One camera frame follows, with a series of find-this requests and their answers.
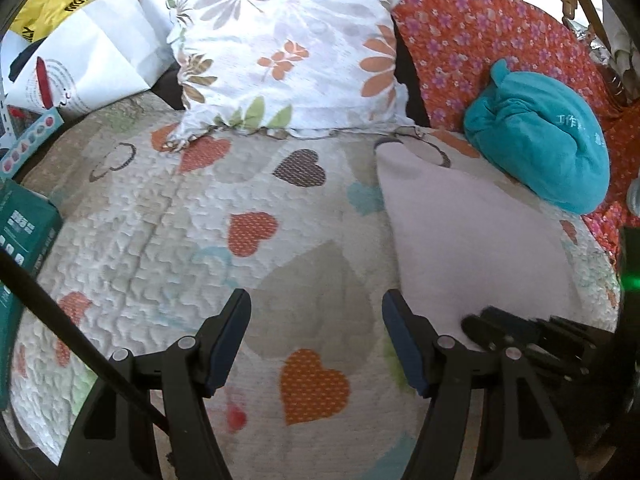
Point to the black rod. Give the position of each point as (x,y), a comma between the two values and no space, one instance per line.
(65,325)

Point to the red floral pillow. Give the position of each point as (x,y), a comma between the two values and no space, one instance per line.
(450,45)

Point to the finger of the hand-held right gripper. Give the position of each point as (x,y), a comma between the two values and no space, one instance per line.
(495,337)
(515,322)

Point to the yellow plastic bag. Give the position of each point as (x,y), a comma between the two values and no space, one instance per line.
(50,5)

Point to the teal cloth bundle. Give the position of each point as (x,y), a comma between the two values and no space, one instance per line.
(540,135)

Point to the heart pattern quilt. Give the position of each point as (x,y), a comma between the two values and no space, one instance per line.
(175,240)

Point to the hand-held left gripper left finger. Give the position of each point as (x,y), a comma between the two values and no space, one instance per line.
(232,340)

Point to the white floral pillow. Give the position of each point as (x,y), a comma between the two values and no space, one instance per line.
(300,45)

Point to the white floral print sweater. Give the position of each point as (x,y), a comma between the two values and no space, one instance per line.
(460,240)

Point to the white paper bag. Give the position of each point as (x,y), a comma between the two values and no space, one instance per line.
(100,55)

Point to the paint palette box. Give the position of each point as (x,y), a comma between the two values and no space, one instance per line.
(30,140)

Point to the green cardboard box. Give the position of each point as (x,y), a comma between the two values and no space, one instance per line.
(22,260)

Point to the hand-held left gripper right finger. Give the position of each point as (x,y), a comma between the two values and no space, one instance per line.
(405,345)

